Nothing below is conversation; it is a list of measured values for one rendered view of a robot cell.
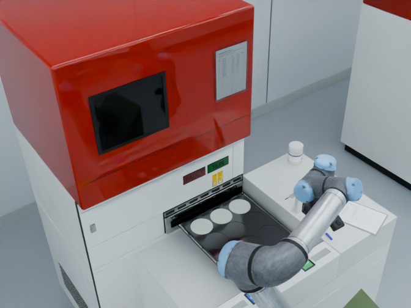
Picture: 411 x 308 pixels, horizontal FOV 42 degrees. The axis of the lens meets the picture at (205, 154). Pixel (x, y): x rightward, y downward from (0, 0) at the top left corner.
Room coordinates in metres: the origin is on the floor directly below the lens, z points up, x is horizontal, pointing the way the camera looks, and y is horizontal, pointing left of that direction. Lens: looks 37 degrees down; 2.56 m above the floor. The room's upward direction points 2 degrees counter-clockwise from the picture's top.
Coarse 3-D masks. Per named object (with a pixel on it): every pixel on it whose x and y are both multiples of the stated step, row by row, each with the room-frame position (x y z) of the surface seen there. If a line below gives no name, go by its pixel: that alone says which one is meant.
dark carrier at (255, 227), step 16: (224, 208) 1.80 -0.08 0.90; (256, 208) 1.80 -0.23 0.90; (224, 224) 1.70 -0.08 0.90; (240, 224) 1.70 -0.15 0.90; (256, 224) 1.69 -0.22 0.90; (272, 224) 1.69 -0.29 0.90; (208, 240) 1.61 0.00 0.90; (224, 240) 1.60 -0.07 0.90; (240, 240) 1.60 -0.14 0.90; (256, 240) 1.60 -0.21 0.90; (272, 240) 1.59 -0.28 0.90
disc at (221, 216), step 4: (220, 208) 1.80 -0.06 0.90; (212, 212) 1.78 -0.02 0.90; (216, 212) 1.78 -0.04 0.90; (220, 212) 1.78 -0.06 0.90; (224, 212) 1.78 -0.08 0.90; (228, 212) 1.78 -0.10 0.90; (212, 216) 1.75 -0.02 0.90; (216, 216) 1.75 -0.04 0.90; (220, 216) 1.75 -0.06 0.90; (224, 216) 1.75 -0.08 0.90; (228, 216) 1.75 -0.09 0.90; (212, 220) 1.73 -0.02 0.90; (216, 220) 1.73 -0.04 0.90; (220, 220) 1.73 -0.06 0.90; (224, 220) 1.73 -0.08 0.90; (228, 220) 1.73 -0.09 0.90
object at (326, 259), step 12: (312, 252) 1.46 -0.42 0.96; (324, 252) 1.46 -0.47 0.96; (336, 252) 1.46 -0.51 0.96; (324, 264) 1.40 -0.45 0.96; (336, 264) 1.44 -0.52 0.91; (300, 276) 1.34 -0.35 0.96; (312, 276) 1.36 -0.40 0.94; (324, 276) 1.40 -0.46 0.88; (288, 288) 1.29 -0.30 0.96; (300, 288) 1.33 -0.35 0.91; (312, 288) 1.37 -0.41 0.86; (228, 300) 1.24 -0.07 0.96; (240, 300) 1.24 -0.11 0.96; (288, 300) 1.29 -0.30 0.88; (300, 300) 1.33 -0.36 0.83
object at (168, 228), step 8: (232, 184) 1.93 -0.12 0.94; (240, 184) 1.94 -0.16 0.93; (216, 192) 1.87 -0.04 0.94; (224, 192) 1.89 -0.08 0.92; (240, 192) 1.94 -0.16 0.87; (200, 200) 1.82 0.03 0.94; (208, 200) 1.83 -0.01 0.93; (224, 200) 1.89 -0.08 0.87; (184, 208) 1.77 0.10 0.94; (192, 208) 1.78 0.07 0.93; (208, 208) 1.84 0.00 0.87; (168, 216) 1.72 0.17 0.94; (176, 216) 1.73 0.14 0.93; (192, 216) 1.79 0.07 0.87; (168, 224) 1.71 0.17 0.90; (176, 224) 1.74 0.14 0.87; (168, 232) 1.70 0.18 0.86
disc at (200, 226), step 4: (196, 220) 1.73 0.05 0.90; (200, 220) 1.73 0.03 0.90; (204, 220) 1.73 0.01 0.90; (208, 220) 1.73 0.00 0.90; (192, 224) 1.71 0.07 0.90; (196, 224) 1.71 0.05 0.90; (200, 224) 1.70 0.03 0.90; (204, 224) 1.70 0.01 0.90; (208, 224) 1.70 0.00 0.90; (212, 224) 1.70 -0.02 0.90; (192, 228) 1.68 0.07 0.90; (196, 228) 1.68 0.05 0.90; (200, 228) 1.68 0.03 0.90; (204, 228) 1.68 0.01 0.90; (208, 228) 1.68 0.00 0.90; (212, 228) 1.68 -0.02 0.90; (196, 232) 1.66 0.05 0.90; (200, 232) 1.65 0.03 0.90; (204, 232) 1.65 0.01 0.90; (208, 232) 1.65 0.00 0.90
